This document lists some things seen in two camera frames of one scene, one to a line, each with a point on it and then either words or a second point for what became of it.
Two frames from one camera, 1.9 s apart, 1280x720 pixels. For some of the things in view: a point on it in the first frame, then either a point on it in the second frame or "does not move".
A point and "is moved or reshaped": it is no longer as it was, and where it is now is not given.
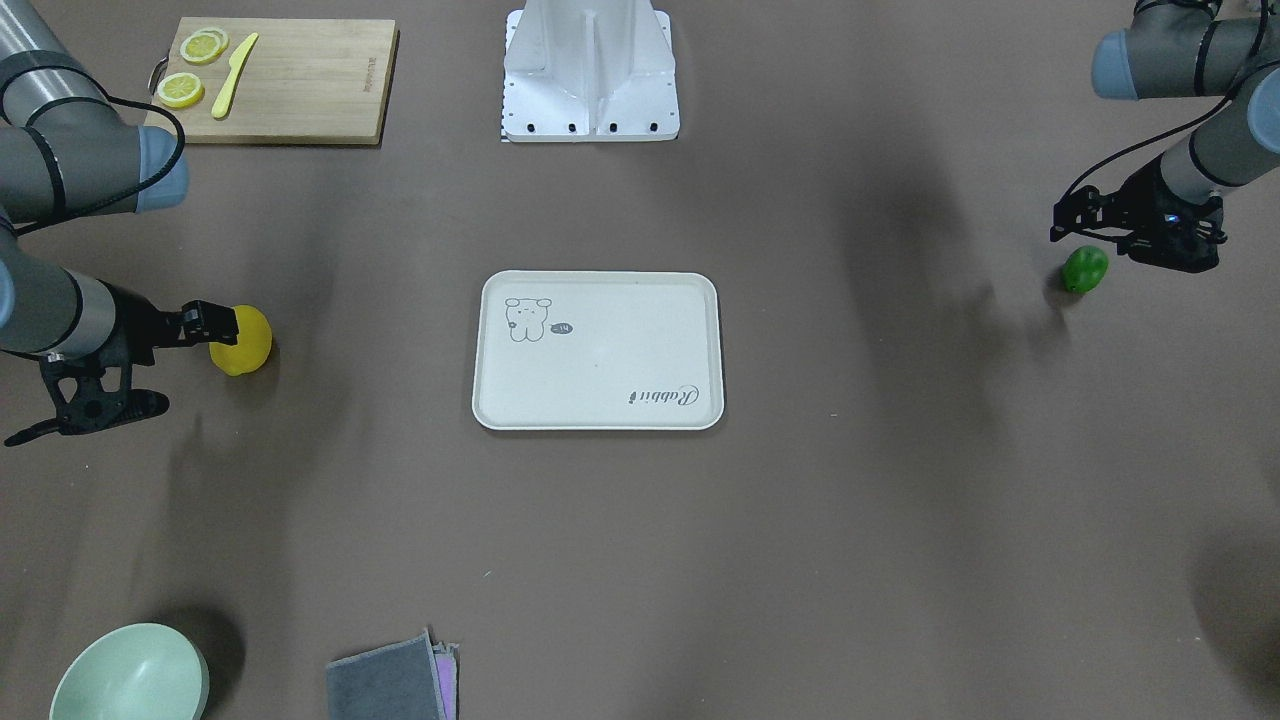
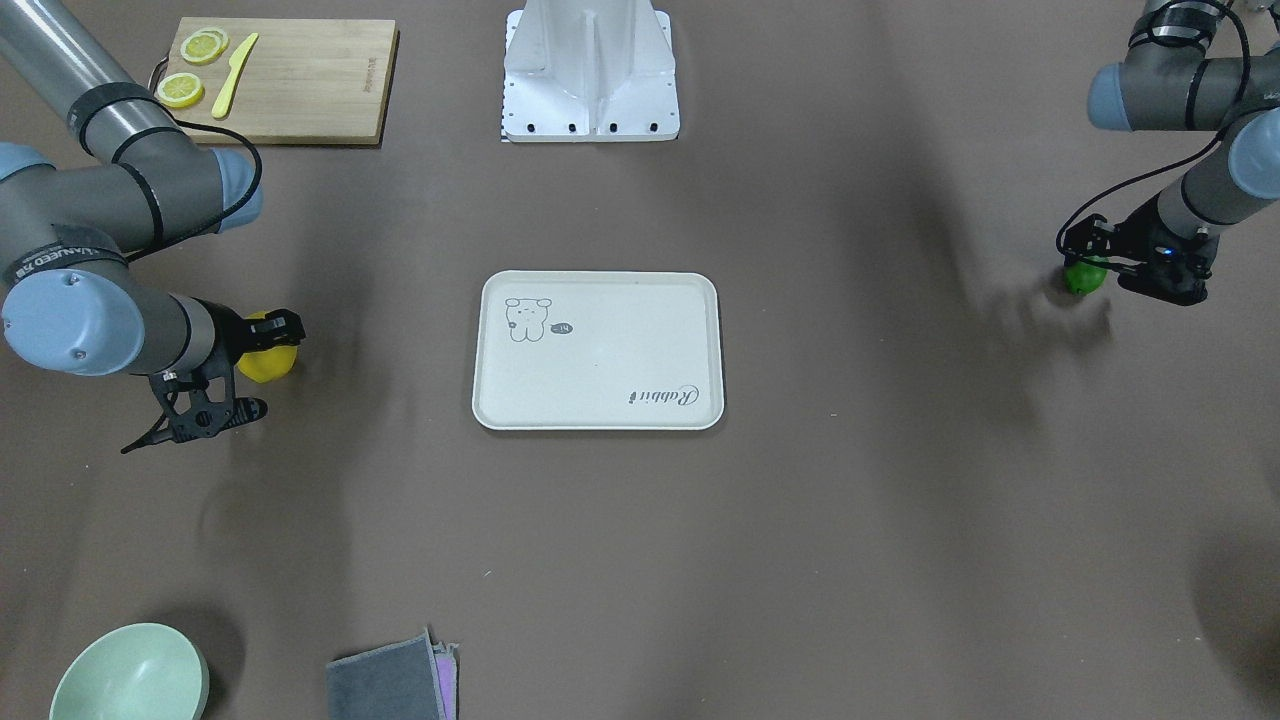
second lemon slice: (204, 45) does not move
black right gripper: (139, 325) → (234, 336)
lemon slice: (180, 90) does not move
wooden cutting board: (290, 81) does not move
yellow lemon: (253, 346) is moved or reshaped
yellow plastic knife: (236, 61) does not move
